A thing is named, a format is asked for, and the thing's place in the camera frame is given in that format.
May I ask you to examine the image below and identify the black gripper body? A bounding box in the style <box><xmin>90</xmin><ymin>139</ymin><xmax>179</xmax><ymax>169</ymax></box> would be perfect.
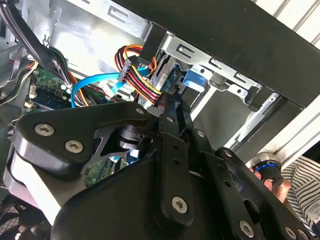
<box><xmin>49</xmin><ymin>126</ymin><xmax>233</xmax><ymax>240</ymax></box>

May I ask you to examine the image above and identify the person's hand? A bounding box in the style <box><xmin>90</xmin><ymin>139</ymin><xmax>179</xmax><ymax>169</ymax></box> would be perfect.
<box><xmin>249</xmin><ymin>166</ymin><xmax>293</xmax><ymax>205</ymax></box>

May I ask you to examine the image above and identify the blue data wire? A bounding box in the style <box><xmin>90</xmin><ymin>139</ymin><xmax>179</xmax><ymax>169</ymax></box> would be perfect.
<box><xmin>70</xmin><ymin>66</ymin><xmax>152</xmax><ymax>109</ymax></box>

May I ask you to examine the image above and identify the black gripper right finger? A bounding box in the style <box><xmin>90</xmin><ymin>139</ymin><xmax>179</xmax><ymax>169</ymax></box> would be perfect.
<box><xmin>174</xmin><ymin>99</ymin><xmax>316</xmax><ymax>240</ymax></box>

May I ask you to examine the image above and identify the round black tool blue ring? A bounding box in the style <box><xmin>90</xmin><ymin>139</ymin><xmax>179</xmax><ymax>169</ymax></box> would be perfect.
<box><xmin>246</xmin><ymin>152</ymin><xmax>285</xmax><ymax>191</ymax></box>

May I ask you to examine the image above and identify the coloured power wire black plug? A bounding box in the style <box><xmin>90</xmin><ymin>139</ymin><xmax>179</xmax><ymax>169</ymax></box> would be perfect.
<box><xmin>114</xmin><ymin>44</ymin><xmax>167</xmax><ymax>102</ymax></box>

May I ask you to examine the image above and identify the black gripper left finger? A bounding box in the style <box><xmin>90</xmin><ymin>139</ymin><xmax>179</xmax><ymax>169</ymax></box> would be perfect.
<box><xmin>3</xmin><ymin>93</ymin><xmax>197</xmax><ymax>227</ymax></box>

